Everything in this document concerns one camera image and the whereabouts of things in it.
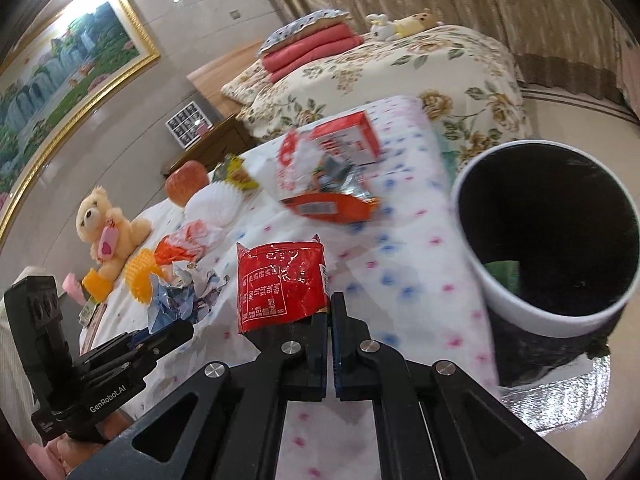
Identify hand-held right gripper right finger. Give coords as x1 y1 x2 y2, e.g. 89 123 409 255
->
331 292 587 480

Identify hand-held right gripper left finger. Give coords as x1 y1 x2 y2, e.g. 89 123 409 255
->
66 310 334 480

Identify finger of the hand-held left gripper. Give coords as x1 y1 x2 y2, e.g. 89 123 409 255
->
100 318 195 386
74 329 153 368

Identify blue white paper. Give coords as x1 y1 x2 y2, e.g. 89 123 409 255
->
147 267 234 334

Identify yellow foam fruit net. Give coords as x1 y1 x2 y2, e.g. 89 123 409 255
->
125 248 169 307

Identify red snack packet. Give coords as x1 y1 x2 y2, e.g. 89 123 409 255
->
235 239 332 337

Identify orange and white plastic bag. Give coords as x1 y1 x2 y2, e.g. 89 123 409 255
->
152 219 227 267

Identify white foam fruit net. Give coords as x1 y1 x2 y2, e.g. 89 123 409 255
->
183 182 247 229

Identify orange snack packet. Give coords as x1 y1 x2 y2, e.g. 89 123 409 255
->
280 192 384 224

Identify silver foil wrapper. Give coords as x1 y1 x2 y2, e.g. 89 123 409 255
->
312 154 374 201

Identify clear red-printed plastic bag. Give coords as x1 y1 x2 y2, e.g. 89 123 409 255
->
266 129 352 202

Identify black white-rimmed trash bin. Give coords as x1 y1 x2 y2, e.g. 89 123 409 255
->
450 141 640 389

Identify person's left hand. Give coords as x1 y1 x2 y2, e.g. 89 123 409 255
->
29 437 108 480

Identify small flat boxes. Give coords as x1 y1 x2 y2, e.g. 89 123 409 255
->
77 302 109 332

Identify small pink item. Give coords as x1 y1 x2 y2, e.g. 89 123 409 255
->
62 273 84 304

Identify orange block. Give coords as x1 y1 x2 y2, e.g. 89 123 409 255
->
81 268 114 304

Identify white dotted tablecloth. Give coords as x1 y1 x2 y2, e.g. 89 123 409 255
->
77 95 502 480

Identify beige teddy bear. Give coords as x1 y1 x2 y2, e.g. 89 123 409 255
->
75 186 153 282

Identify red apple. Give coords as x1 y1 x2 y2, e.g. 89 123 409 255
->
165 160 211 209

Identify green wrapper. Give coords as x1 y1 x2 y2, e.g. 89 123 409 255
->
482 258 521 292

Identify yellow green snack packet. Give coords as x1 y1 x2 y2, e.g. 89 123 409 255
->
212 153 261 192

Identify wooden nightstand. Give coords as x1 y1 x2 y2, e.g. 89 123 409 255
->
160 114 256 181

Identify silver foil mat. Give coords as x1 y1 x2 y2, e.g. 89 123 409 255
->
500 355 614 437

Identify red and white carton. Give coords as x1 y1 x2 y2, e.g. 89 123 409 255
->
306 112 382 167

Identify teal cloth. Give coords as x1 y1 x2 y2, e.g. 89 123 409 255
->
436 130 464 172

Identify gold-framed landscape painting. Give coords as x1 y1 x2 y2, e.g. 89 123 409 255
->
0 0 162 242

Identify wooden headboard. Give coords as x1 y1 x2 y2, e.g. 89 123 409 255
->
186 40 267 122

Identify floral bedspread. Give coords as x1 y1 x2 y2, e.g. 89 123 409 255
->
221 22 534 172

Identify folded pink blanket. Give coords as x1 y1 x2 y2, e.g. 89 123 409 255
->
261 22 365 85

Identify white rabbit plush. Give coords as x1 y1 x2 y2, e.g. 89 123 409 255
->
365 12 397 41

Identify dotted pillow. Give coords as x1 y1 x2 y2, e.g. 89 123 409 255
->
258 9 351 54

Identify yellow bear plush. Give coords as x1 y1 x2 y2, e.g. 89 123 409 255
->
392 7 444 37

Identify pink printed cloth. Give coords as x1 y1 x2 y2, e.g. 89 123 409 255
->
613 17 640 107

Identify photo grid frame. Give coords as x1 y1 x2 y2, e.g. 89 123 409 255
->
165 101 214 150

